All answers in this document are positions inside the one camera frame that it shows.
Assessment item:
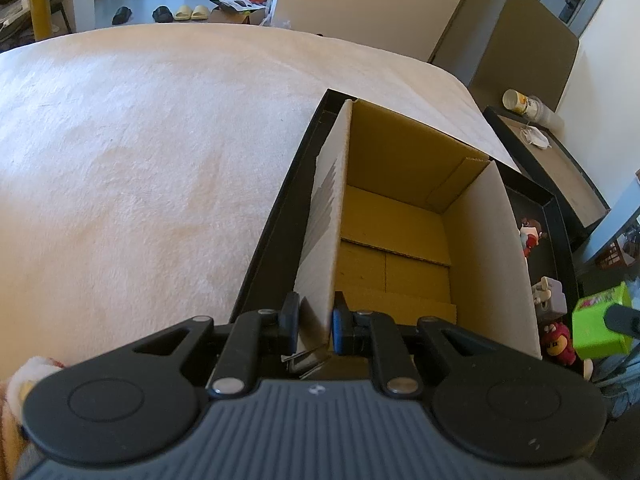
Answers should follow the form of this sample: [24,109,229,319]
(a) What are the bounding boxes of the brown cardboard box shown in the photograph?
[294,100,541,356]

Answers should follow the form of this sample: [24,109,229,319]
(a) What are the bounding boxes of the grey white block toy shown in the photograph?
[532,276,567,323]

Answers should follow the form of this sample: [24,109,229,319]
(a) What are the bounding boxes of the red round figurine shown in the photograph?
[540,322,577,366]

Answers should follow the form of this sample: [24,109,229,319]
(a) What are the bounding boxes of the brown haired red figurine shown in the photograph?
[518,218,548,258]

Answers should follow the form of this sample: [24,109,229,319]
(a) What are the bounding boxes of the lime green hexagonal container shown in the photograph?
[572,282,632,361]

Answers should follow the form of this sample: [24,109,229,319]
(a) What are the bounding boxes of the black shallow tray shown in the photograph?
[233,90,578,314]

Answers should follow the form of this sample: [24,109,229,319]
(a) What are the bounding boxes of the black side table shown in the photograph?
[483,106,610,250]

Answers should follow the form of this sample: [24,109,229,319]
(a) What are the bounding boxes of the white face mask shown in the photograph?
[520,126,550,151]

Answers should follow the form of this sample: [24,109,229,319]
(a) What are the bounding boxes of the stacked paper cups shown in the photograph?
[502,89,564,131]

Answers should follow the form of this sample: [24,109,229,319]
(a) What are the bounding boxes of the open cardboard box on floor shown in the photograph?
[207,0,266,25]

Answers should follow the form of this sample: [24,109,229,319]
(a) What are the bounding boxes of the yellow slipper right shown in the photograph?
[190,4,209,21]

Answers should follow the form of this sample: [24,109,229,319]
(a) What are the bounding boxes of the yellow slipper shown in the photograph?
[190,4,209,21]
[174,4,192,22]

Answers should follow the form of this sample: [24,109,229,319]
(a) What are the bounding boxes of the yellow slipper left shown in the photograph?
[174,4,192,22]

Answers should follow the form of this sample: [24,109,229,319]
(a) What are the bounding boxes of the black slipper right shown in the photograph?
[152,6,174,23]

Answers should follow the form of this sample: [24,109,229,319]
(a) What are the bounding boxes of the black slipper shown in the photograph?
[112,6,132,26]
[152,6,174,23]

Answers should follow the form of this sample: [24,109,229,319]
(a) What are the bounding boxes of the black slipper left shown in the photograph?
[112,6,132,26]

